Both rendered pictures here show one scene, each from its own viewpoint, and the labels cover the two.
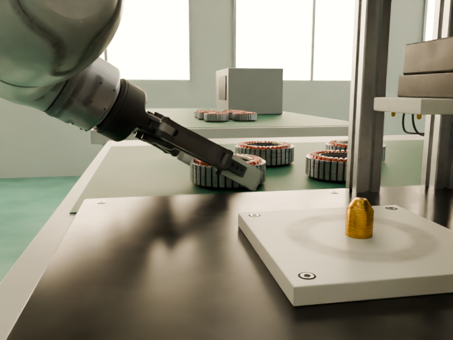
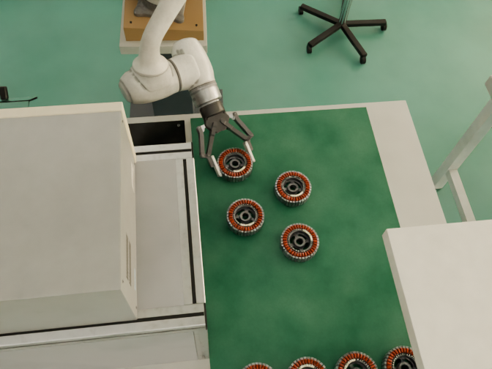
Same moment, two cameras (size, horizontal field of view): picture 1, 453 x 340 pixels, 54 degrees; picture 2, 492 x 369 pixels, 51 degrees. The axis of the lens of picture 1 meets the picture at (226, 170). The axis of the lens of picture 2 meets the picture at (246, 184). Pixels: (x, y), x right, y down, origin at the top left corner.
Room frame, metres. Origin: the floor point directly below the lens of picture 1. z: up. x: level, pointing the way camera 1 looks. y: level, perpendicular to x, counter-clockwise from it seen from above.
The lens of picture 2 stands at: (0.66, -0.84, 2.15)
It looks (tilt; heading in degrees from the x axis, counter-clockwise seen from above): 61 degrees down; 88
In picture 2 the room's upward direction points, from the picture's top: 6 degrees clockwise
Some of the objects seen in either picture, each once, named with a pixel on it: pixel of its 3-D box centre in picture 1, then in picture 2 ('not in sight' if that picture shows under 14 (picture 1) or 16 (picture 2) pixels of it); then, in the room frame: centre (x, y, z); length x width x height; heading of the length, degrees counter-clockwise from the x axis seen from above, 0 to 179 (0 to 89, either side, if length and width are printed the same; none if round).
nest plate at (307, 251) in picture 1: (358, 242); not in sight; (0.31, -0.10, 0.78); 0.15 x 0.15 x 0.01; 10
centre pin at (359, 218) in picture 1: (359, 216); not in sight; (0.31, -0.10, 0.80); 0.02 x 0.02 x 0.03
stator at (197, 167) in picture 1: (228, 170); (234, 164); (0.64, 0.00, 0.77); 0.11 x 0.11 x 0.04
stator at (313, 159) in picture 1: (341, 165); (244, 217); (0.69, -0.18, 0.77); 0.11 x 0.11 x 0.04
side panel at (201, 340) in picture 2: not in sight; (198, 288); (0.58, -0.46, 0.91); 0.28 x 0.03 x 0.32; 100
